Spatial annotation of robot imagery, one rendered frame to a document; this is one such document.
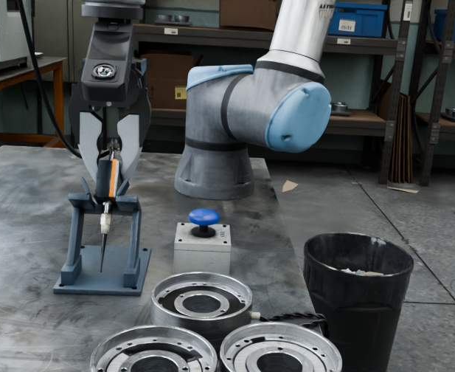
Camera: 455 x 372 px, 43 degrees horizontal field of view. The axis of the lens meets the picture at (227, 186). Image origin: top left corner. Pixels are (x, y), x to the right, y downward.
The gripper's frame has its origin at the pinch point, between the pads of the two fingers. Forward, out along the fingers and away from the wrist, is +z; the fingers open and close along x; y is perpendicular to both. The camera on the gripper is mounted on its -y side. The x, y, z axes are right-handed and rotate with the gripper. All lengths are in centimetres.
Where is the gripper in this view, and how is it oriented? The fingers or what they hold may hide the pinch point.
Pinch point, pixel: (110, 175)
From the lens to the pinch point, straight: 72.5
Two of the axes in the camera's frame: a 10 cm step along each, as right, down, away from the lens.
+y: -0.3, -2.9, 9.6
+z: -0.6, 9.5, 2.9
